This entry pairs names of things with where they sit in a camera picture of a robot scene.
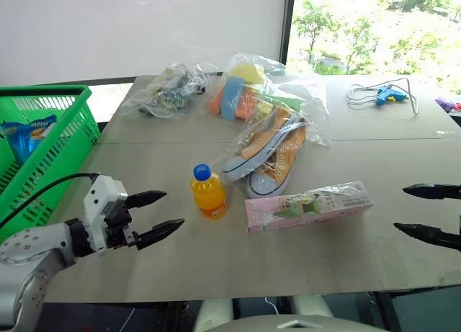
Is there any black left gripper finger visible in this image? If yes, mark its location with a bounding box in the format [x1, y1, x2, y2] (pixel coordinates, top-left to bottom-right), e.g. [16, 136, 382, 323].
[135, 218, 186, 252]
[125, 189, 168, 209]

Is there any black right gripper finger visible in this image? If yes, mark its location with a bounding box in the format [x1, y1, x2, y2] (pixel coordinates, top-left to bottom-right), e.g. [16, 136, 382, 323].
[402, 183, 461, 200]
[393, 222, 461, 253]

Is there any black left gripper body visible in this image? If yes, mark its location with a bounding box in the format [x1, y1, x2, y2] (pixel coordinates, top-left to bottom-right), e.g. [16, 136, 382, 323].
[103, 198, 140, 251]

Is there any green plastic basket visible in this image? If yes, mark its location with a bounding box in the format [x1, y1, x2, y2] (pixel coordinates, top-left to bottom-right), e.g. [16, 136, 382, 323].
[0, 84, 102, 245]

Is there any clear bag of small items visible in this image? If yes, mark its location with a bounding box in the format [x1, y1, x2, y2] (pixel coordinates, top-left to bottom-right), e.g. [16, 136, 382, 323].
[120, 62, 218, 118]

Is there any orange juice bottle blue cap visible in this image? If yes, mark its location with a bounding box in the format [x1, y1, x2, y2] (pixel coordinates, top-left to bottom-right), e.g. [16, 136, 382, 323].
[189, 163, 229, 220]

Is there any purple object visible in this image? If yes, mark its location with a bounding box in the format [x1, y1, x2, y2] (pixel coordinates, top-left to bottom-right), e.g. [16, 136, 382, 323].
[434, 95, 456, 114]

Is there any white rounded cylinder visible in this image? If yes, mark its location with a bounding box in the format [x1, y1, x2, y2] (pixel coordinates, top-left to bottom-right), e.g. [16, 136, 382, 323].
[194, 298, 236, 332]
[289, 295, 333, 317]

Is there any blue hot glue gun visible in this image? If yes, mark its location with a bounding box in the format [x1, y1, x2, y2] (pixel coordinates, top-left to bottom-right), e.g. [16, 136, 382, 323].
[375, 84, 411, 107]

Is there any orange canvas sneaker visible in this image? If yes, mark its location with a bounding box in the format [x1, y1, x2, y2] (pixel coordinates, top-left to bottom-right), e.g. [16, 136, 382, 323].
[246, 120, 308, 199]
[223, 107, 293, 183]

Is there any pink long cardboard box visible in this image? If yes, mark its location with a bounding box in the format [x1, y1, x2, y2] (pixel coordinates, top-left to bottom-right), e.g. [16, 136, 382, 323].
[244, 181, 375, 235]

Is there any blue snack bag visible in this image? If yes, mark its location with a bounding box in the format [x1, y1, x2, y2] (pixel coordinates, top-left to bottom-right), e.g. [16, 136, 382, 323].
[0, 115, 58, 166]

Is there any clear bag of colourful sponges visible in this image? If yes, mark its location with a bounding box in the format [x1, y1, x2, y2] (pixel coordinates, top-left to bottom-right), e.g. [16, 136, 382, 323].
[206, 53, 289, 123]

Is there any clear plastic sneaker bag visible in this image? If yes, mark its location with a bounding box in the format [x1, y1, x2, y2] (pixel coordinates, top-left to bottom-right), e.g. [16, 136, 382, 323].
[220, 75, 331, 191]

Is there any grey rounded robot body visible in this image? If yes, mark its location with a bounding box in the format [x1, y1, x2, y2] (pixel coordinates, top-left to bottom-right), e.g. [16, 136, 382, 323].
[222, 313, 390, 332]

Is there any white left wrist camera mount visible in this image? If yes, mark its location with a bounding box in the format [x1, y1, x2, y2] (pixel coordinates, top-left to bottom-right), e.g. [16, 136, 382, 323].
[83, 174, 129, 253]

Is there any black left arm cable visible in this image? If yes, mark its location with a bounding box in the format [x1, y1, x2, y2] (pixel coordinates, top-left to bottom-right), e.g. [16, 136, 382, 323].
[0, 172, 102, 229]

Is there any blue glue gun with cable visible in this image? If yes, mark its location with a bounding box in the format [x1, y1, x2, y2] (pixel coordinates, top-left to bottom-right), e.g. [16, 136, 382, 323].
[346, 76, 420, 115]

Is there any dark window frame post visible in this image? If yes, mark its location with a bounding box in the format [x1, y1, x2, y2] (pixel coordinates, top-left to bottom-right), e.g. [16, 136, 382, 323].
[278, 0, 297, 65]

